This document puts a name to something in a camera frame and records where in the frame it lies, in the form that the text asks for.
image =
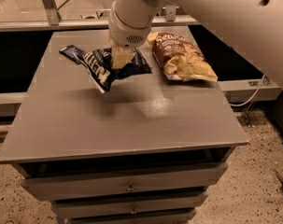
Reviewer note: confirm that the grey metal railing frame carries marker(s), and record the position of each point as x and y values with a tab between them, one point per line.
38	15

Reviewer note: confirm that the small dark blue snack packet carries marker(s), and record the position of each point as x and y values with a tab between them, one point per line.
73	53

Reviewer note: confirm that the brown chip bag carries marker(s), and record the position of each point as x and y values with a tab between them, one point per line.
179	58

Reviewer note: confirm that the blue Kettle chip bag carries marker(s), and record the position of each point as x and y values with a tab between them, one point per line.
99	65

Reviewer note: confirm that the bottom grey drawer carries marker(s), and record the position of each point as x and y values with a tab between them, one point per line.
154	217

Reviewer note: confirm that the middle grey drawer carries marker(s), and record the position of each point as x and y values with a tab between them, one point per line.
131	205

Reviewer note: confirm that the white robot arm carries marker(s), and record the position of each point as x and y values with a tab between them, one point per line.
253	28

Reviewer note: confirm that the top grey drawer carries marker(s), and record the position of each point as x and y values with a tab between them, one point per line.
131	181

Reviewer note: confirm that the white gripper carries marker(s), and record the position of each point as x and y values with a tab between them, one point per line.
126	33

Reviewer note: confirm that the grey drawer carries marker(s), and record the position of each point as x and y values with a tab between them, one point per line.
131	205
154	217
131	181

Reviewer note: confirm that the grey drawer cabinet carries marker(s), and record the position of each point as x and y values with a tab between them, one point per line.
65	126

